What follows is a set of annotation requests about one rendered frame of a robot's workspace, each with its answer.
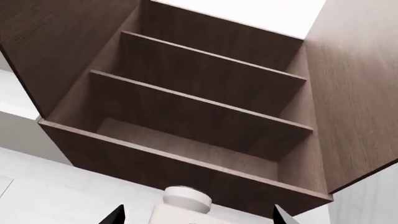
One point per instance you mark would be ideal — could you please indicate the brown wooden cabinet door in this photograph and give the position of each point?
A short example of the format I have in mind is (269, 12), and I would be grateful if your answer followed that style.
(53, 53)
(354, 98)

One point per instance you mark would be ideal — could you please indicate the white bottle with cap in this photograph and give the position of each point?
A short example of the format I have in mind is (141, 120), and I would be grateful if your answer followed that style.
(182, 205)

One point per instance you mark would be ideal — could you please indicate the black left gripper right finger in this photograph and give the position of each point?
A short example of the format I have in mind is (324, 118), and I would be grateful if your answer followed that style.
(280, 217)

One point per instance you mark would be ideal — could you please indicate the brown wooden wall cabinet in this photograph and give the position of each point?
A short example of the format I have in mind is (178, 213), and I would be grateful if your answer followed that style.
(192, 121)

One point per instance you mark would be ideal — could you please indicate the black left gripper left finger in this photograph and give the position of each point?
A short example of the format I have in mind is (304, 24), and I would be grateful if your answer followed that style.
(115, 217)

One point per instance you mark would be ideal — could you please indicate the brown wooden cabinet shelf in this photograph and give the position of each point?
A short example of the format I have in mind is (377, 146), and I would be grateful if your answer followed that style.
(192, 114)
(205, 70)

